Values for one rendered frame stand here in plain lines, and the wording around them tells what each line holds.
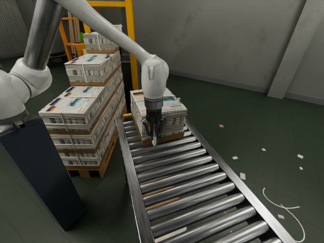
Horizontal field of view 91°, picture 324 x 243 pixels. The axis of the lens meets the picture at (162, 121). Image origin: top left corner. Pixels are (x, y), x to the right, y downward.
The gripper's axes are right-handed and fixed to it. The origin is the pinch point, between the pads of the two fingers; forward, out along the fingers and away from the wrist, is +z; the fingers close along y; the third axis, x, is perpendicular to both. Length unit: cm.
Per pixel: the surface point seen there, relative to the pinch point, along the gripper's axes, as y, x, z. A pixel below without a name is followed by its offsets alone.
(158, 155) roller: -3.0, -0.6, 13.8
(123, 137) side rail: 14.9, -23.3, 13.1
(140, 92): -2.5, -40.5, -10.3
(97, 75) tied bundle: 27, -118, -2
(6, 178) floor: 139, -95, 93
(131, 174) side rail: 15.2, 8.3, 13.0
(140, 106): 2.3, -20.0, -10.3
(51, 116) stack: 67, -71, 15
